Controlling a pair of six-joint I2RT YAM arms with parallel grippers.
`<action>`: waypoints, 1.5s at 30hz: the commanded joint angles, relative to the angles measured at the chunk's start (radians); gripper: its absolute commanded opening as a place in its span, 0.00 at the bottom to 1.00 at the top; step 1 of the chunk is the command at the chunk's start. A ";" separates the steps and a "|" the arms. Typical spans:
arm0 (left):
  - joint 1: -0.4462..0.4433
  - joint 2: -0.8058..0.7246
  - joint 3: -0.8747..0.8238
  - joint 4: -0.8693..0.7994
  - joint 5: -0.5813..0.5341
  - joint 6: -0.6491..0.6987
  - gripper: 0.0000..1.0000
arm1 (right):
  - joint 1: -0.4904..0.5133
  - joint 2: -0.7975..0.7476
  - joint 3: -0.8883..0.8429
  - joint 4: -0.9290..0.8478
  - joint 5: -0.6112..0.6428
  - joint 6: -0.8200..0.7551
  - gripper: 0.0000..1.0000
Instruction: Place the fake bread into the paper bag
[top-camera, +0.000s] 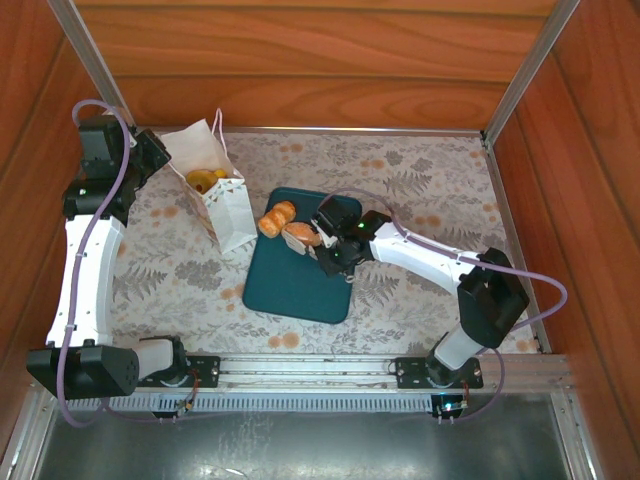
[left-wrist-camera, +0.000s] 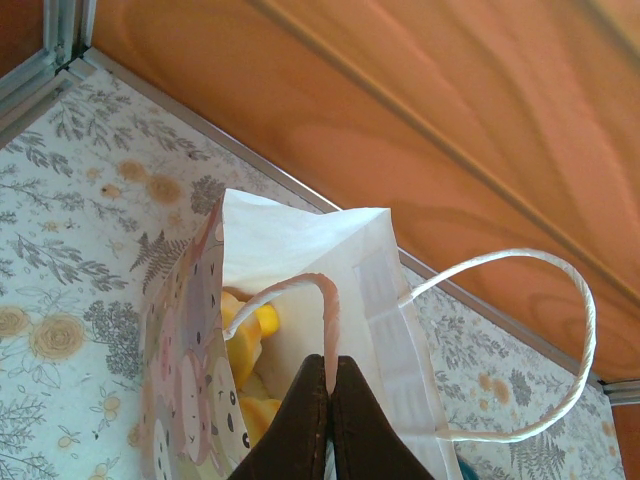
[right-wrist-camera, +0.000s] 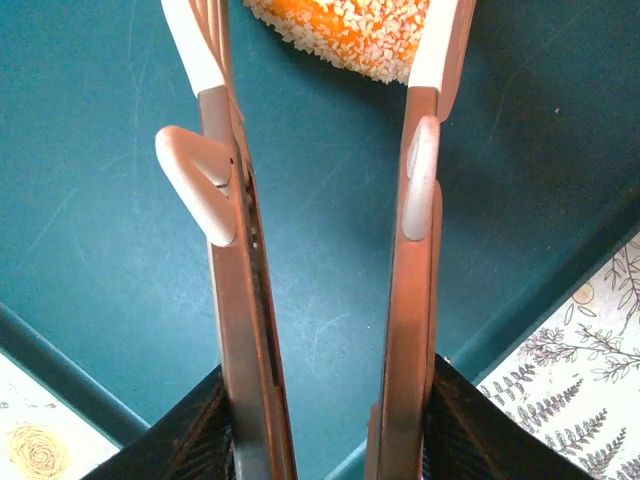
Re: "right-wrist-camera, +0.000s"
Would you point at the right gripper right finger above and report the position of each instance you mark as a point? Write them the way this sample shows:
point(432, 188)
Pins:
point(480, 440)

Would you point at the floral print tablecloth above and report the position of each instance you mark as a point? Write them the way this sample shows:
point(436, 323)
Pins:
point(575, 375)

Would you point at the teal serving tray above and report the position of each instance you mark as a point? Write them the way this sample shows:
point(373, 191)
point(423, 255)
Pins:
point(325, 200)

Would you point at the sugar-coated oval fake bread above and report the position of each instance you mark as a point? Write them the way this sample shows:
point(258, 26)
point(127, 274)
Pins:
point(340, 30)

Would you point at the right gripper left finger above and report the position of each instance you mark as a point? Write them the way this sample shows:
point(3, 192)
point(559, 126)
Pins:
point(195, 440)

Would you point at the brown tongs with white tips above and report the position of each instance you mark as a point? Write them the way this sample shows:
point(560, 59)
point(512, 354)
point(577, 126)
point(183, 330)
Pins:
point(235, 300)

